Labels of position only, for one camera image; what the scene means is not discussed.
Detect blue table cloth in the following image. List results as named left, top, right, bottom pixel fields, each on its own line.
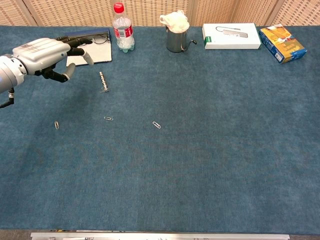
left=0, top=24, right=320, bottom=236

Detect aluminium profile rail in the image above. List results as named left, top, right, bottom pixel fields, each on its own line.
left=30, top=231, right=291, bottom=240

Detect wicker folding screen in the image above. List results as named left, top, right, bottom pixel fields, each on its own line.
left=0, top=0, right=320, bottom=27

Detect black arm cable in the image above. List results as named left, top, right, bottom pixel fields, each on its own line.
left=0, top=87, right=15, bottom=109

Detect white adapter product box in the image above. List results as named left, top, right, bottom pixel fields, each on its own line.
left=201, top=22, right=262, bottom=50

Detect thin-rimmed eyeglasses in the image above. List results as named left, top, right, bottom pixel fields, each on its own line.
left=86, top=34, right=111, bottom=45

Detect steel cup with handle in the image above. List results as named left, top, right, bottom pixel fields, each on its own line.
left=165, top=26, right=198, bottom=54

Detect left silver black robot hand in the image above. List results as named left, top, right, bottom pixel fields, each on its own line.
left=11, top=35, right=95, bottom=84

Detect crumpled white plastic bag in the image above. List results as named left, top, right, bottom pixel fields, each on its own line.
left=159, top=9, right=190, bottom=34

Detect blue and yellow carton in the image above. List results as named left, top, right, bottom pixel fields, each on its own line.
left=258, top=23, right=308, bottom=65

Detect clear bottle with red cap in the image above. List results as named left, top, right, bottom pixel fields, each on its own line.
left=112, top=2, right=136, bottom=53

